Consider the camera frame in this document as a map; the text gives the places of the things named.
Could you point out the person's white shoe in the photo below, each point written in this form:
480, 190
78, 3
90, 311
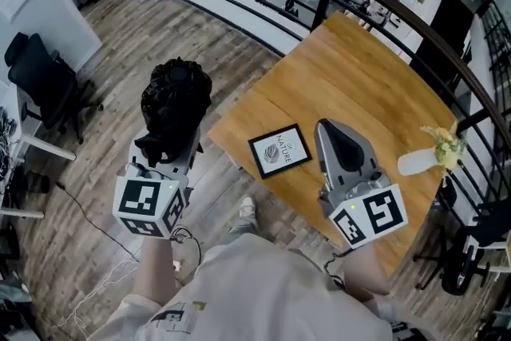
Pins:
247, 205

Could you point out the white vase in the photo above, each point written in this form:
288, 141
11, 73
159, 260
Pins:
417, 163

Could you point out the wooden table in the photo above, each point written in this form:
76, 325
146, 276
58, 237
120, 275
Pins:
343, 76

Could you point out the black high-back office chair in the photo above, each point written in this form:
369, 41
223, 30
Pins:
44, 84

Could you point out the black chair with white frame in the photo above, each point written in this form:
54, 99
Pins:
479, 235

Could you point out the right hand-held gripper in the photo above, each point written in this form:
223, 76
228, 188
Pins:
375, 211

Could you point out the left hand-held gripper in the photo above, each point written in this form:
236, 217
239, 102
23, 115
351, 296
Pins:
139, 199

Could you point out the black railing with wooden handrail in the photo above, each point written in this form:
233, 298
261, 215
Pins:
399, 8

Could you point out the black framed leaf picture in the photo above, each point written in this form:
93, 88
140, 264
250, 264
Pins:
279, 151

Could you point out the person's left forearm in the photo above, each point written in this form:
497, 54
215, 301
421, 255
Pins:
155, 267

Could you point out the yellow flower bouquet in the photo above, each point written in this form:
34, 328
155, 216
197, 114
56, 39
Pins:
449, 147

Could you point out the white desk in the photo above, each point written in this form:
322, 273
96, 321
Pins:
40, 143

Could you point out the person's white printed shirt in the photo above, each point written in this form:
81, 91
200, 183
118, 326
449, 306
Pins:
255, 291

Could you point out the person's right forearm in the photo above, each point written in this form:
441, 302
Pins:
365, 271

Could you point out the person's jeans leg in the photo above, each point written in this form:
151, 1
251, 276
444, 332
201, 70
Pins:
244, 225

